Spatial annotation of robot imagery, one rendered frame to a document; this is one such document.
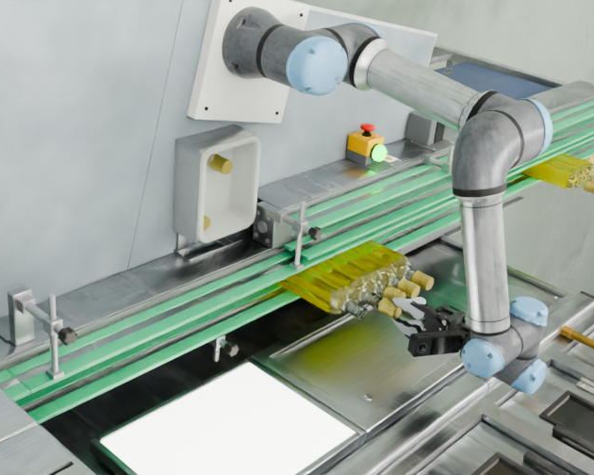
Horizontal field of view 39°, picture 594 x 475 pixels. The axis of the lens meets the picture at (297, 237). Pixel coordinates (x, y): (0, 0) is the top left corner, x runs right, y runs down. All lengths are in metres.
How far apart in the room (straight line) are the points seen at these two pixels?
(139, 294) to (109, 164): 0.28
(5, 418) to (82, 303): 0.58
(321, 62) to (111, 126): 0.43
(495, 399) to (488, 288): 0.46
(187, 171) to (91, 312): 0.36
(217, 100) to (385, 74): 0.37
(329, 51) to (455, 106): 0.27
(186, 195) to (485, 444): 0.83
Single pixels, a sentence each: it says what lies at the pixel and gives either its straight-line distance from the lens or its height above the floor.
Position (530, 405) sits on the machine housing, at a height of 1.48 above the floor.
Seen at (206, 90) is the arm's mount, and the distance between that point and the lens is 1.81.
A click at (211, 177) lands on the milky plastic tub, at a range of 1.91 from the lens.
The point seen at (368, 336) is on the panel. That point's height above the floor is 1.10.
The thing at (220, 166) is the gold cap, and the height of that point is 0.81.
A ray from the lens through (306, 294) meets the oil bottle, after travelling 1.95.
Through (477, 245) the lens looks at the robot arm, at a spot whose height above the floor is 1.42.
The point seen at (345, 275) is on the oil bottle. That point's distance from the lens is 1.96.
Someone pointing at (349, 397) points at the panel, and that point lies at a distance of 1.85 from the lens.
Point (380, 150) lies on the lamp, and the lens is 2.24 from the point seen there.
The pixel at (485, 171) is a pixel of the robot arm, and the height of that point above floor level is 1.40.
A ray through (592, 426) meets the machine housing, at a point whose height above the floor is 1.61.
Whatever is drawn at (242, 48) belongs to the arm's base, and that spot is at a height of 0.83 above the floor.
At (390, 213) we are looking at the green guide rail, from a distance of 2.23.
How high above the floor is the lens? 2.05
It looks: 35 degrees down
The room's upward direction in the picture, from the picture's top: 117 degrees clockwise
